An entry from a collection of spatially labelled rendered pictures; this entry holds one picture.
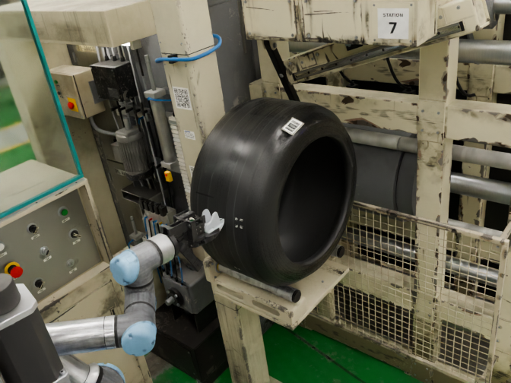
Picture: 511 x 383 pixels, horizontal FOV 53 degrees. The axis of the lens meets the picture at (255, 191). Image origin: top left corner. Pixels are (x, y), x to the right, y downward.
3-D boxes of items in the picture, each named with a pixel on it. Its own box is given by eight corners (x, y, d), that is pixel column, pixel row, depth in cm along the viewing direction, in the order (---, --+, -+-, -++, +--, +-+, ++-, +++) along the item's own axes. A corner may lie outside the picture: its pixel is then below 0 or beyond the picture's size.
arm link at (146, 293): (125, 333, 125) (120, 298, 120) (127, 304, 135) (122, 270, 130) (157, 329, 126) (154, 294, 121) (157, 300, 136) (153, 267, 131)
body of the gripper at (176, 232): (207, 214, 136) (173, 232, 127) (211, 242, 139) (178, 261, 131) (188, 207, 140) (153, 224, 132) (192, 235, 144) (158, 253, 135)
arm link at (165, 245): (165, 270, 128) (144, 261, 133) (179, 262, 131) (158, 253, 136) (160, 244, 125) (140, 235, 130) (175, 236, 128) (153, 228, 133)
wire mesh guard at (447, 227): (296, 309, 248) (280, 184, 215) (298, 307, 249) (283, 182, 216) (488, 393, 194) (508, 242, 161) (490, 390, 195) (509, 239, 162)
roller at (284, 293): (225, 264, 190) (217, 273, 187) (221, 256, 187) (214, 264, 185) (303, 295, 169) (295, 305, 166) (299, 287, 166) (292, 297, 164)
